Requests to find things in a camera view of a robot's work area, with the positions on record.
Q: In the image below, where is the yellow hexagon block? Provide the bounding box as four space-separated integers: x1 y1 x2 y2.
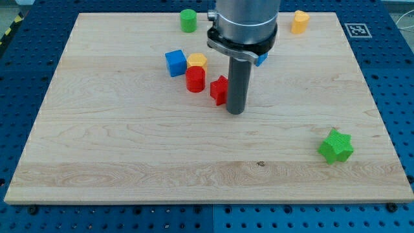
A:
186 53 208 72

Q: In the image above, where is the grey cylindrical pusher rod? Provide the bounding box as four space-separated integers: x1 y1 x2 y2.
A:
226 57 252 115

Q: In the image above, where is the red star block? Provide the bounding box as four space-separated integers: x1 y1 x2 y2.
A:
210 75 228 105

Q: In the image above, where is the yellow heart block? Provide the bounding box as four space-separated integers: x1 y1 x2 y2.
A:
290 10 311 34

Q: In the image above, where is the wooden board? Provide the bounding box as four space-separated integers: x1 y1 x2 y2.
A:
5 12 413 205

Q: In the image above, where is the green star block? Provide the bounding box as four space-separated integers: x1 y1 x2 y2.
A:
318 128 354 164

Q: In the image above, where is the white cable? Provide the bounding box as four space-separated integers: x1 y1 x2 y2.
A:
395 9 414 30

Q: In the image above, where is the green cylinder block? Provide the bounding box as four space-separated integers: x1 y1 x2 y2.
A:
180 8 197 33

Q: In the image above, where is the red cylinder block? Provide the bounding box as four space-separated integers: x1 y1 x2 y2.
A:
185 66 206 93

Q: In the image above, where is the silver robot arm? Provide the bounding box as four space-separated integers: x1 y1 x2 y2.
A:
207 0 281 115

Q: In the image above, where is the blue cube block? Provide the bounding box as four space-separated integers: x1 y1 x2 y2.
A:
165 50 187 77

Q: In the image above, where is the blue triangle block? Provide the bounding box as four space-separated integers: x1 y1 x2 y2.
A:
256 52 268 67

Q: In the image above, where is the white fiducial marker tag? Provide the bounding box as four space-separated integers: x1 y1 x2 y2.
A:
345 23 372 38

